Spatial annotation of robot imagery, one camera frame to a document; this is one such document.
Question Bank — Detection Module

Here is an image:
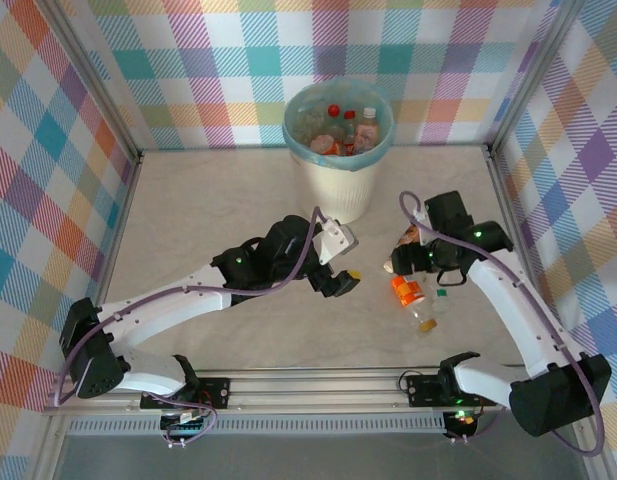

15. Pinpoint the clear bottle green cap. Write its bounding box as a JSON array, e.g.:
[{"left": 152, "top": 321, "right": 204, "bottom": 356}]
[{"left": 421, "top": 273, "right": 452, "bottom": 316}]

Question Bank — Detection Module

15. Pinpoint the grey slotted cable duct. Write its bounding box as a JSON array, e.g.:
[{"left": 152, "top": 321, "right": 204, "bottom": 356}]
[{"left": 67, "top": 418, "right": 448, "bottom": 435}]

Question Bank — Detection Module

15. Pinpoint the right aluminium upright post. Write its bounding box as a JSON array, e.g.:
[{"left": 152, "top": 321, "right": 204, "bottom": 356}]
[{"left": 487, "top": 0, "right": 587, "bottom": 156}]

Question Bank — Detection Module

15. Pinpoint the aluminium side rail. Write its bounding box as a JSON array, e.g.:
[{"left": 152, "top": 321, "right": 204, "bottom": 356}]
[
  {"left": 485, "top": 144, "right": 562, "bottom": 369},
  {"left": 73, "top": 152, "right": 143, "bottom": 376}
]

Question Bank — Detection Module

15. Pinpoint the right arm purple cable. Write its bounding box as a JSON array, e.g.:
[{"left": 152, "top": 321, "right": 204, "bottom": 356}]
[{"left": 398, "top": 191, "right": 605, "bottom": 457}]

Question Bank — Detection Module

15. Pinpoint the left aluminium side rail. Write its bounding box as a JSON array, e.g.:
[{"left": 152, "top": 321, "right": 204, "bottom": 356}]
[{"left": 73, "top": 152, "right": 143, "bottom": 376}]

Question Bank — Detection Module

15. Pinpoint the teal plastic bin liner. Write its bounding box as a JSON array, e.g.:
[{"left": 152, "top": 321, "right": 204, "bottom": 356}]
[{"left": 281, "top": 82, "right": 393, "bottom": 171}]

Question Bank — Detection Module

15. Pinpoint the cream plastic waste bin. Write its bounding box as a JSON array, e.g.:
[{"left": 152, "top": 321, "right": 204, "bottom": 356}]
[{"left": 295, "top": 149, "right": 384, "bottom": 225}]

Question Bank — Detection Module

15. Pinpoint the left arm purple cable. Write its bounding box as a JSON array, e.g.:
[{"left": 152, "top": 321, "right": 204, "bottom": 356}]
[{"left": 52, "top": 205, "right": 339, "bottom": 447}]

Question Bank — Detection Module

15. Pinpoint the orange label clear bottle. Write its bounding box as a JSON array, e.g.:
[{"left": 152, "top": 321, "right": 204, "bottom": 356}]
[{"left": 390, "top": 273, "right": 438, "bottom": 335}]

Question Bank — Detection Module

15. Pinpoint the aluminium upright post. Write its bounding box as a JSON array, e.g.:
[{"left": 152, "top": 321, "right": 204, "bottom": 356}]
[
  {"left": 487, "top": 0, "right": 587, "bottom": 156},
  {"left": 46, "top": 0, "right": 142, "bottom": 161}
]

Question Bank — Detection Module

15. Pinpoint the brown coffee drink bottle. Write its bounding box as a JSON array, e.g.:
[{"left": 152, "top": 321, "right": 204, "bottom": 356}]
[{"left": 384, "top": 223, "right": 424, "bottom": 275}]

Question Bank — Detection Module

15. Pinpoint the left aluminium upright post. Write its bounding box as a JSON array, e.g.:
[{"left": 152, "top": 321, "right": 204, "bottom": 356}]
[{"left": 46, "top": 0, "right": 142, "bottom": 161}]

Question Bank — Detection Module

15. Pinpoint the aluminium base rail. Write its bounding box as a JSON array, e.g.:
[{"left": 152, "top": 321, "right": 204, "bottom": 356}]
[{"left": 41, "top": 369, "right": 595, "bottom": 416}]

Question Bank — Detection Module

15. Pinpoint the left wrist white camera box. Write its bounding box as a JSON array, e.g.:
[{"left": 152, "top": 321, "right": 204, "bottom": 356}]
[{"left": 312, "top": 219, "right": 360, "bottom": 266}]

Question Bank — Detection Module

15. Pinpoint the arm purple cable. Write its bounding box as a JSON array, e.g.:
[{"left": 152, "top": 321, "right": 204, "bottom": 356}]
[
  {"left": 52, "top": 205, "right": 339, "bottom": 447},
  {"left": 398, "top": 191, "right": 605, "bottom": 457}
]

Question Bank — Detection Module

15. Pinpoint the right aluminium side rail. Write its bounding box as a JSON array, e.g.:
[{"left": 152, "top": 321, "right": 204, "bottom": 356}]
[{"left": 485, "top": 144, "right": 562, "bottom": 369}]

